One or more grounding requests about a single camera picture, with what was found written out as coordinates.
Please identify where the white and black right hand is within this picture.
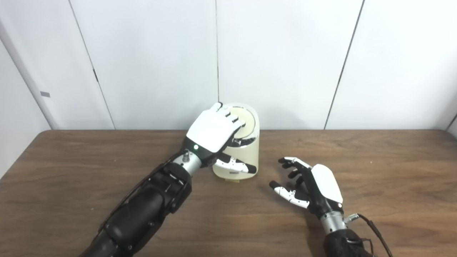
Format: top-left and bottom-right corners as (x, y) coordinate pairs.
(269, 156), (344, 218)

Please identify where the cream-colored bin body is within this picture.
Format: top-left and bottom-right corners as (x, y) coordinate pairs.
(212, 103), (260, 181)

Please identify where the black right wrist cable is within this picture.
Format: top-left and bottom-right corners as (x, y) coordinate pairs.
(343, 213), (393, 257)

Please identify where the cream round bin lid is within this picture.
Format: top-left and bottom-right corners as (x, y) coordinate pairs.
(223, 106), (256, 140)

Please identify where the white and black left hand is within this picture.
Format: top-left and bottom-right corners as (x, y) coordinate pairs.
(182, 102), (257, 175)

